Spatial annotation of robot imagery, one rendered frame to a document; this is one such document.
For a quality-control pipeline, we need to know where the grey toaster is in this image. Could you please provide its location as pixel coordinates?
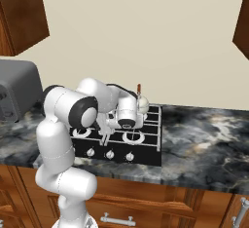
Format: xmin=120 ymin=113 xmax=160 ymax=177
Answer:
xmin=0 ymin=58 xmax=44 ymax=123

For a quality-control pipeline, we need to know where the brown wooden wall cabinet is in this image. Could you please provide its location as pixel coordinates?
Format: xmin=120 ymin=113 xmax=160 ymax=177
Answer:
xmin=0 ymin=0 xmax=51 ymax=57
xmin=231 ymin=0 xmax=249 ymax=61

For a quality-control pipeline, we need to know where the silver cabinet door handle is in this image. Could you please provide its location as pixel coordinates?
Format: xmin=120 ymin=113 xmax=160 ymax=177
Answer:
xmin=231 ymin=197 xmax=249 ymax=228

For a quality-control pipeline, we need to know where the brown wooden drawer front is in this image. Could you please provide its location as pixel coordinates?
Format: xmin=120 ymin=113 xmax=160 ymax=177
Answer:
xmin=48 ymin=191 xmax=199 ymax=228

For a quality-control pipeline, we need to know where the black gas stove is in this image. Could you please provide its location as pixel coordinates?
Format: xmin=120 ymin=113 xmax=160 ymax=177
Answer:
xmin=69 ymin=104 xmax=163 ymax=168

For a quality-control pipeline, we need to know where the silver stove knob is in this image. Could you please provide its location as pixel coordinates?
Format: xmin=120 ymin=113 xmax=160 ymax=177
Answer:
xmin=86 ymin=146 xmax=96 ymax=158
xmin=105 ymin=149 xmax=116 ymax=161
xmin=124 ymin=151 xmax=136 ymax=162

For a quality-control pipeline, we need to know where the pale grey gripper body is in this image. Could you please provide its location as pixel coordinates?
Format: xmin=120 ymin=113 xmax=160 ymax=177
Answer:
xmin=96 ymin=112 xmax=116 ymax=136

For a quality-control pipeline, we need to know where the brown wooden cabinet door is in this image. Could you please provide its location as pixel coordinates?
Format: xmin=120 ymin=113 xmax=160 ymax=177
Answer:
xmin=0 ymin=165 xmax=35 ymax=228
xmin=219 ymin=193 xmax=249 ymax=228

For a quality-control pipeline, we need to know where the silver drawer handle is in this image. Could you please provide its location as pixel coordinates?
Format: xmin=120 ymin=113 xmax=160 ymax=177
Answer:
xmin=99 ymin=211 xmax=137 ymax=227

